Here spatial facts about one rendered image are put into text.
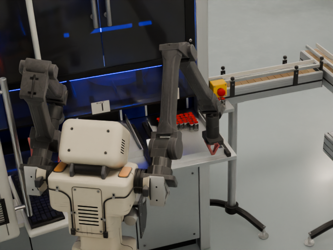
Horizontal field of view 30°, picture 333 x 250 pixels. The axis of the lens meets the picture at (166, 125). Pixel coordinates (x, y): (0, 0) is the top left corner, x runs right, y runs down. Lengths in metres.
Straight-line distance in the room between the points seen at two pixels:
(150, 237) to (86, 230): 1.31
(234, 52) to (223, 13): 1.04
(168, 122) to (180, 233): 1.40
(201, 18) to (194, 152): 0.61
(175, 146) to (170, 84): 0.23
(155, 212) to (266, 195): 0.93
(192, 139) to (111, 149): 0.92
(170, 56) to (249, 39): 3.98
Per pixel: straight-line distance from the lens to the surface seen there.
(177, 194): 3.29
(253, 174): 4.17
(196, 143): 2.84
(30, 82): 1.95
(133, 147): 2.84
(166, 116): 2.15
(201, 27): 2.88
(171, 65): 2.20
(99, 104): 2.90
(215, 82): 3.04
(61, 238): 3.29
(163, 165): 2.09
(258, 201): 3.94
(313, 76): 3.39
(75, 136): 2.05
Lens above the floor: 2.41
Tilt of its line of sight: 31 degrees down
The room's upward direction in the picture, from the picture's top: 3 degrees counter-clockwise
